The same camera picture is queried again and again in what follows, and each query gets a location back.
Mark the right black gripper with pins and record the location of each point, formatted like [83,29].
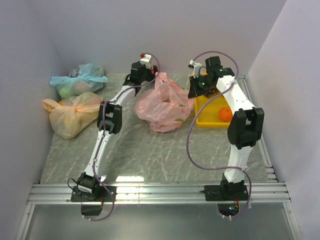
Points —
[194,91]

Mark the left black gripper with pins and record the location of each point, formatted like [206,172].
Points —
[151,76]

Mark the pink plastic bag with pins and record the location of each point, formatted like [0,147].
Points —
[166,106]

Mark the dark fake grape bunch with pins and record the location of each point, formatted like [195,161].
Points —
[211,92]

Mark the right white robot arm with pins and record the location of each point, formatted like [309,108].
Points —
[246,124]

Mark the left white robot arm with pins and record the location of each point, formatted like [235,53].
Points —
[109,121]

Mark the blue tied plastic bag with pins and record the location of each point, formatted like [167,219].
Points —
[82,79]

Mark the orange tied plastic bag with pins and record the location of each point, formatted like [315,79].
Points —
[70,116]

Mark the yellow plastic tray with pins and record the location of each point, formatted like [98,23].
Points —
[208,118]

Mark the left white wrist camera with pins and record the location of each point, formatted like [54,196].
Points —
[145,60]

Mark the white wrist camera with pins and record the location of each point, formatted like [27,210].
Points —
[145,60]
[196,67]

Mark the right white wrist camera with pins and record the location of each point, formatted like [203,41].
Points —
[196,67]

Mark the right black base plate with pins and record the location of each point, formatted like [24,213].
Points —
[215,195]

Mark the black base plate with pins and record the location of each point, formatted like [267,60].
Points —
[215,195]
[99,195]

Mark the aluminium front rail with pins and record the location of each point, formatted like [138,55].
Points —
[156,193]

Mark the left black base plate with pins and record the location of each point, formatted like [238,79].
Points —
[99,195]

